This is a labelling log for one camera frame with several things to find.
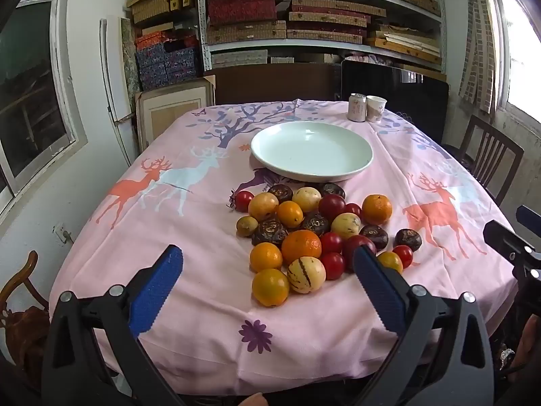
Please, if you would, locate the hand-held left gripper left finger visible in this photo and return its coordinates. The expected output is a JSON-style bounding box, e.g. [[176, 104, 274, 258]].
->
[[41, 244, 184, 406]]

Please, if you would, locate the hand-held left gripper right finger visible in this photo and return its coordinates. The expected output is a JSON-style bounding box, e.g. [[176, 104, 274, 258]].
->
[[351, 245, 495, 406]]

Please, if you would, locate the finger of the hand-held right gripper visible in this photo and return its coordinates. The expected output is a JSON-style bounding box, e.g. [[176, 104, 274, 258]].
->
[[516, 205, 541, 242], [484, 219, 541, 288]]

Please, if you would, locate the small orange citrus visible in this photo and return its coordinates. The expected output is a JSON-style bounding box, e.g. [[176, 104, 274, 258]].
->
[[276, 200, 304, 229], [377, 251, 404, 275], [249, 242, 284, 273], [252, 268, 290, 308]]

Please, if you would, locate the dark red plum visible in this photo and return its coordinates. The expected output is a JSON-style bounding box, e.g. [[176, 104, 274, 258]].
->
[[342, 234, 378, 272], [318, 195, 347, 222]]

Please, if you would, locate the dark brown water chestnut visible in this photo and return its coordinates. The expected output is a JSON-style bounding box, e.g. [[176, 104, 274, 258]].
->
[[359, 224, 390, 250], [394, 228, 422, 252], [268, 184, 294, 204], [299, 212, 331, 236], [318, 182, 346, 199], [251, 219, 290, 247]]

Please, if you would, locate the striped pepino melon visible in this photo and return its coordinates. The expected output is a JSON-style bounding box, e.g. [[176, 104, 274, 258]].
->
[[287, 256, 327, 294], [330, 212, 362, 240]]

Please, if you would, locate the orange mandarin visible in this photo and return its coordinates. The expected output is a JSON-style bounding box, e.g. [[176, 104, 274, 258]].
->
[[281, 229, 323, 266], [361, 194, 394, 226]]

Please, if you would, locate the small olive passion fruit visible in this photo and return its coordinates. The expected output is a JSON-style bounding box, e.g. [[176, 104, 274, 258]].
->
[[236, 216, 259, 238]]

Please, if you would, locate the pale yellow pepino melon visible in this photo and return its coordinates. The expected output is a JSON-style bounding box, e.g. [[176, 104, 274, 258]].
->
[[291, 187, 323, 214]]

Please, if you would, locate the yellow passion fruit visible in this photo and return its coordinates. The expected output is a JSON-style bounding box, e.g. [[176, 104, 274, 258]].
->
[[248, 192, 280, 222]]

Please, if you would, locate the white round plate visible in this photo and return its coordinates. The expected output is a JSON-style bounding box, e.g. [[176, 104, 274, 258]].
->
[[250, 120, 375, 182]]

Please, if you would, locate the person's left hand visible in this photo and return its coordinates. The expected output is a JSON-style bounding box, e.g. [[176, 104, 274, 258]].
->
[[232, 392, 268, 406]]

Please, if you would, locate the pink deer print tablecloth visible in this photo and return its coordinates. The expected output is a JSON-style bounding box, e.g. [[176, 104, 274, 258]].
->
[[48, 99, 522, 396]]

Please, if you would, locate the dark slatted wooden chair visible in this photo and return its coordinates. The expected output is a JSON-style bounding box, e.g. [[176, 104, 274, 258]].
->
[[440, 114, 525, 208]]

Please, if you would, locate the carved brown wooden chair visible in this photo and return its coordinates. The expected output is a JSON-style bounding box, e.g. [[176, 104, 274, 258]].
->
[[0, 250, 53, 390]]

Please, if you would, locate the white framed window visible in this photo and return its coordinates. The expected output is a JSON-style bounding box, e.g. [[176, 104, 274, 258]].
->
[[486, 0, 541, 121], [0, 0, 89, 221]]

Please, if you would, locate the beige checked curtain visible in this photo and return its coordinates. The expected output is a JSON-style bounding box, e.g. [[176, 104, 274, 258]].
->
[[458, 0, 501, 113]]

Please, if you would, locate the black glossy panel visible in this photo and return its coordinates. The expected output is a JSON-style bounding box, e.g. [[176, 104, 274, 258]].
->
[[340, 60, 449, 144]]

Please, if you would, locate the white paper cup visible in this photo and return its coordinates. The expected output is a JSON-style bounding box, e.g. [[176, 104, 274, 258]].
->
[[366, 95, 388, 123]]

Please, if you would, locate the pale pink drink can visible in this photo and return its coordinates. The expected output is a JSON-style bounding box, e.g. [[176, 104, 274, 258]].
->
[[347, 93, 368, 122]]

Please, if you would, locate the white leaning panel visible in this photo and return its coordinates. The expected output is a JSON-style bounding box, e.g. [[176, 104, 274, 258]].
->
[[99, 19, 140, 167]]

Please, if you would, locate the stack of pale wooden boxes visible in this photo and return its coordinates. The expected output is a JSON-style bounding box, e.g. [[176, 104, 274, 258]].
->
[[367, 23, 442, 65]]

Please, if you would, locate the pink floral cloth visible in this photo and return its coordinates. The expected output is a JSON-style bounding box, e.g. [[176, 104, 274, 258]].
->
[[344, 53, 394, 67]]

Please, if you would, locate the stack of blue patterned boxes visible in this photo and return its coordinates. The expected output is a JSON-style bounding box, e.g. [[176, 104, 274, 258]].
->
[[135, 29, 199, 91]]

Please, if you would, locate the marble patterned panel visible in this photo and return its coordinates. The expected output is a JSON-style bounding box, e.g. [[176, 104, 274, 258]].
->
[[120, 18, 142, 94]]

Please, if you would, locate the dark brown wooden board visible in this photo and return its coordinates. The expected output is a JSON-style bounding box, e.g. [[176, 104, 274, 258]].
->
[[213, 63, 343, 106]]

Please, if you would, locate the stack of woven flat boxes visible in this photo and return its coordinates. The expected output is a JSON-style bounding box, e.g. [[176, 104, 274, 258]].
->
[[205, 0, 442, 60]]

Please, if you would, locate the white metal shelf rack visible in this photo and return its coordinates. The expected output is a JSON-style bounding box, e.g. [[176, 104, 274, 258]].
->
[[196, 0, 446, 72]]

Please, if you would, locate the pile of tan boxes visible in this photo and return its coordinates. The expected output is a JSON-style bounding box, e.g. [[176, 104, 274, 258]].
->
[[127, 0, 197, 37]]

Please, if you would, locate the red patterned box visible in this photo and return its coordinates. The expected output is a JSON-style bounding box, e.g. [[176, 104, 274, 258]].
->
[[208, 0, 277, 26]]

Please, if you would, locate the beige picture frame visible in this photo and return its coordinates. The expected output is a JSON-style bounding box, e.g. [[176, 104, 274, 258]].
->
[[134, 75, 216, 153]]

